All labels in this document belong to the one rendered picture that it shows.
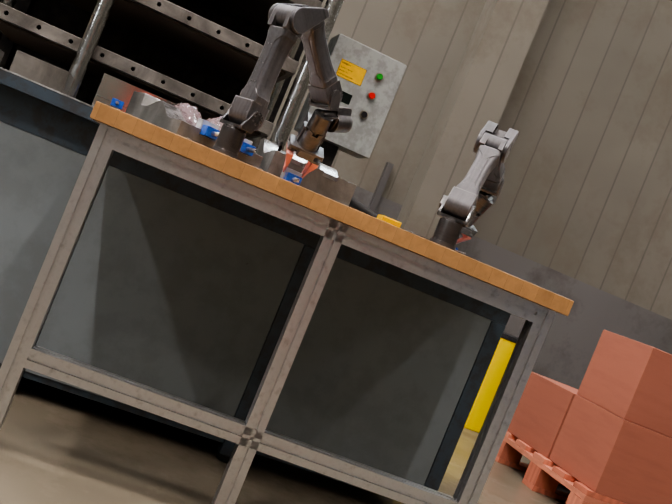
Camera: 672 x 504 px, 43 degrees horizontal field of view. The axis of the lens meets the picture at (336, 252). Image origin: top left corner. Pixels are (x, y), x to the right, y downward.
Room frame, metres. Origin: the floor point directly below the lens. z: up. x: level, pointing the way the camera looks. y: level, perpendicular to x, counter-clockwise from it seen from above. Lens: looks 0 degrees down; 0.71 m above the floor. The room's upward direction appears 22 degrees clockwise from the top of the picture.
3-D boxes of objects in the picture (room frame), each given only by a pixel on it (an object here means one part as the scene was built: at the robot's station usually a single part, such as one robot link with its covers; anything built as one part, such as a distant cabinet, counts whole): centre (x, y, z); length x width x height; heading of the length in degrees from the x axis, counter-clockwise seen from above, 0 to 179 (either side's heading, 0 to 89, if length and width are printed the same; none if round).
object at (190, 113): (2.54, 0.52, 0.90); 0.26 x 0.18 x 0.08; 32
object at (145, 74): (3.46, 1.03, 1.02); 1.10 x 0.74 x 0.05; 105
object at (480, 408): (5.17, -1.09, 0.30); 0.39 x 0.38 x 0.60; 10
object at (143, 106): (2.54, 0.53, 0.86); 0.50 x 0.26 x 0.11; 32
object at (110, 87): (3.35, 0.94, 0.87); 0.50 x 0.27 x 0.17; 15
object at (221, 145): (2.11, 0.34, 0.84); 0.20 x 0.07 x 0.08; 100
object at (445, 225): (2.21, -0.25, 0.84); 0.20 x 0.07 x 0.08; 100
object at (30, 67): (2.49, 0.98, 0.84); 0.20 x 0.15 x 0.07; 15
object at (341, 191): (2.72, 0.21, 0.87); 0.50 x 0.26 x 0.14; 15
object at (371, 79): (3.45, 0.18, 0.74); 0.30 x 0.22 x 1.47; 105
